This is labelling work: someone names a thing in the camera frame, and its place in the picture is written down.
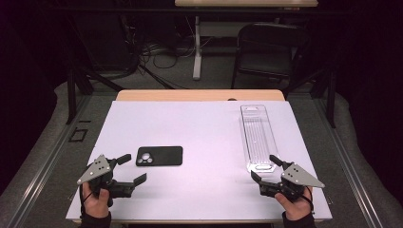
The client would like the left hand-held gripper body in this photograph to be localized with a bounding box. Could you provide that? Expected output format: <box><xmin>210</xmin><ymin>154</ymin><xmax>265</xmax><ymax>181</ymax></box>
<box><xmin>76</xmin><ymin>154</ymin><xmax>136</xmax><ymax>207</ymax></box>

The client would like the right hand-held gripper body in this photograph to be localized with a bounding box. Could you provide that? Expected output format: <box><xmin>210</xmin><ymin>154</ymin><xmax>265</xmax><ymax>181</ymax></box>
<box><xmin>259</xmin><ymin>161</ymin><xmax>326</xmax><ymax>202</ymax></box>

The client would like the clear plastic packaging box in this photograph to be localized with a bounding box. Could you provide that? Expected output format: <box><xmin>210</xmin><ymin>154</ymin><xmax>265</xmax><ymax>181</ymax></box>
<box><xmin>239</xmin><ymin>104</ymin><xmax>281</xmax><ymax>174</ymax></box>

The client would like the person's right hand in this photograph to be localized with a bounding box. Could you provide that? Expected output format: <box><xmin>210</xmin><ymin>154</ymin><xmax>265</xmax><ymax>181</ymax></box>
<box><xmin>274</xmin><ymin>186</ymin><xmax>315</xmax><ymax>222</ymax></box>

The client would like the person's left hand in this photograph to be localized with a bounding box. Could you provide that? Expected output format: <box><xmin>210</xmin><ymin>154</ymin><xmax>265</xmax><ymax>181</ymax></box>
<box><xmin>81</xmin><ymin>182</ymin><xmax>112</xmax><ymax>219</ymax></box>

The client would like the white table board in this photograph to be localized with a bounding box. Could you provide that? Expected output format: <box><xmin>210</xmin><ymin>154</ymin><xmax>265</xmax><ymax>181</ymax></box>
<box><xmin>66</xmin><ymin>100</ymin><xmax>333</xmax><ymax>221</ymax></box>

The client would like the black metal stand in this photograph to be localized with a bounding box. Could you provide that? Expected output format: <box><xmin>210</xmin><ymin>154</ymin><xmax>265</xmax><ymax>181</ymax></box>
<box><xmin>284</xmin><ymin>66</ymin><xmax>337</xmax><ymax>129</ymax></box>
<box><xmin>65</xmin><ymin>61</ymin><xmax>125</xmax><ymax>125</ymax></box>

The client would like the wooden table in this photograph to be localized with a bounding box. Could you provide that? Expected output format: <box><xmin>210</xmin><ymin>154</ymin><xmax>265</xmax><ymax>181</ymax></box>
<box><xmin>71</xmin><ymin>89</ymin><xmax>329</xmax><ymax>225</ymax></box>

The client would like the black folding chair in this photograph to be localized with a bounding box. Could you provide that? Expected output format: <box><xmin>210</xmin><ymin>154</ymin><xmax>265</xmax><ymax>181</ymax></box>
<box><xmin>231</xmin><ymin>22</ymin><xmax>310</xmax><ymax>90</ymax></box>

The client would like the white-legged desk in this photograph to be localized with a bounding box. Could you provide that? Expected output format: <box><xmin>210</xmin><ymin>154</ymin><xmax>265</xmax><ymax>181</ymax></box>
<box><xmin>174</xmin><ymin>0</ymin><xmax>318</xmax><ymax>81</ymax></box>

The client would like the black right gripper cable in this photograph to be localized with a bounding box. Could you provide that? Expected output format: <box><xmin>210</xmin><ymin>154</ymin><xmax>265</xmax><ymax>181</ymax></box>
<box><xmin>299</xmin><ymin>186</ymin><xmax>316</xmax><ymax>214</ymax></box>

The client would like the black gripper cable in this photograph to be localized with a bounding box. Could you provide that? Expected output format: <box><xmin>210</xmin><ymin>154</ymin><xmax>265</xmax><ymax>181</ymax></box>
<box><xmin>79</xmin><ymin>184</ymin><xmax>93</xmax><ymax>217</ymax></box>
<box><xmin>299</xmin><ymin>186</ymin><xmax>316</xmax><ymax>214</ymax></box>

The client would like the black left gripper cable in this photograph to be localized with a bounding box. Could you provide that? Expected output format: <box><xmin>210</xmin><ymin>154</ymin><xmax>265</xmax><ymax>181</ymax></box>
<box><xmin>79</xmin><ymin>184</ymin><xmax>93</xmax><ymax>217</ymax></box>

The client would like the aluminium floor rail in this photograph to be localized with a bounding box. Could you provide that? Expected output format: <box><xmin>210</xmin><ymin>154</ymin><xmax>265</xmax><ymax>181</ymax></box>
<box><xmin>5</xmin><ymin>94</ymin><xmax>93</xmax><ymax>228</ymax></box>
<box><xmin>312</xmin><ymin>98</ymin><xmax>385</xmax><ymax>228</ymax></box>

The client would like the tangle of floor cables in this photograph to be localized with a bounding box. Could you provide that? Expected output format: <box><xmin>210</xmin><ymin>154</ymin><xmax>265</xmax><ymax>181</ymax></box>
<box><xmin>125</xmin><ymin>15</ymin><xmax>217</xmax><ymax>90</ymax></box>

